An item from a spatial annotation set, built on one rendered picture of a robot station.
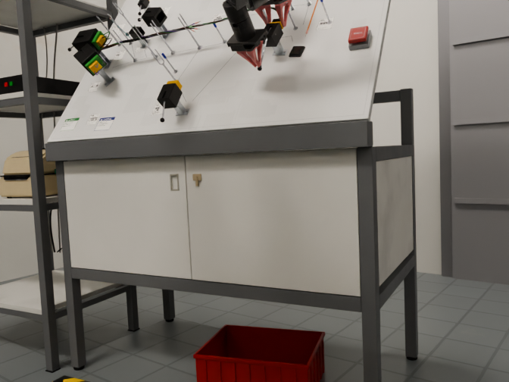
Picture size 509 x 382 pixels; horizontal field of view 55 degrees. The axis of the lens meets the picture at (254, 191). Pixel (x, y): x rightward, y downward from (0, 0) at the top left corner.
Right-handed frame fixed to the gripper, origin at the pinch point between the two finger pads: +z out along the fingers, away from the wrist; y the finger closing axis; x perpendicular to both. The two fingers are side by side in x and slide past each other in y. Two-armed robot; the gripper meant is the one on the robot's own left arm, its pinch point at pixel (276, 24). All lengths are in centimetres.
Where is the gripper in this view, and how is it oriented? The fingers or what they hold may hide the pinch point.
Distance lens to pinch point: 155.5
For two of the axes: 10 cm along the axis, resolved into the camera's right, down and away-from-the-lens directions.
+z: 2.1, 8.4, 5.0
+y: -8.0, -1.4, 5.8
